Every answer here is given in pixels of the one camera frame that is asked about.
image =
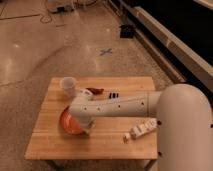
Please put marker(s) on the long metal rail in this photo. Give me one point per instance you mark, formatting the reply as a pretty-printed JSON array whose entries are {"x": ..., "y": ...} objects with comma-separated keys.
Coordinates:
[{"x": 181, "y": 30}]

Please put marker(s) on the translucent plastic cup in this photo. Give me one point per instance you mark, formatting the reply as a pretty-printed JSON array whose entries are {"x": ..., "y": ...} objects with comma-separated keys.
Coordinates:
[{"x": 67, "y": 84}]

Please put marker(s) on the black striped rectangular block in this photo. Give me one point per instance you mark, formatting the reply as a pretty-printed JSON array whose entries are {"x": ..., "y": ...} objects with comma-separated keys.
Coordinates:
[{"x": 113, "y": 95}]

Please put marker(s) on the black box on floor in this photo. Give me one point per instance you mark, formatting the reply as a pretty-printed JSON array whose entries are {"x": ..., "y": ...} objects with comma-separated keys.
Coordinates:
[{"x": 127, "y": 31}]

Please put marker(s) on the white plastic bottle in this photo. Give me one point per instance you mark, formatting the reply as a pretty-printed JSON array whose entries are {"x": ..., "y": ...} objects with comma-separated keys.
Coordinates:
[{"x": 140, "y": 130}]

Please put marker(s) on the dark brown food piece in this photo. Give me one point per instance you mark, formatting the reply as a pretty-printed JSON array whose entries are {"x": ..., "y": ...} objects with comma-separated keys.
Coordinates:
[{"x": 95, "y": 91}]

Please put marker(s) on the wooden table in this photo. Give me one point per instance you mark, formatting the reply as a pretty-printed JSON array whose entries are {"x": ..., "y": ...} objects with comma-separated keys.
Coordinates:
[{"x": 50, "y": 142}]

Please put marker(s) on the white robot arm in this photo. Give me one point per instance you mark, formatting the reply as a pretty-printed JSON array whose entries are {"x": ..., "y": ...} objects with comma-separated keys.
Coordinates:
[{"x": 184, "y": 122}]

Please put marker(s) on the orange ceramic bowl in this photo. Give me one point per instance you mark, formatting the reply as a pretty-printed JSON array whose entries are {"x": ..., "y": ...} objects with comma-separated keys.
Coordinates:
[{"x": 69, "y": 123}]

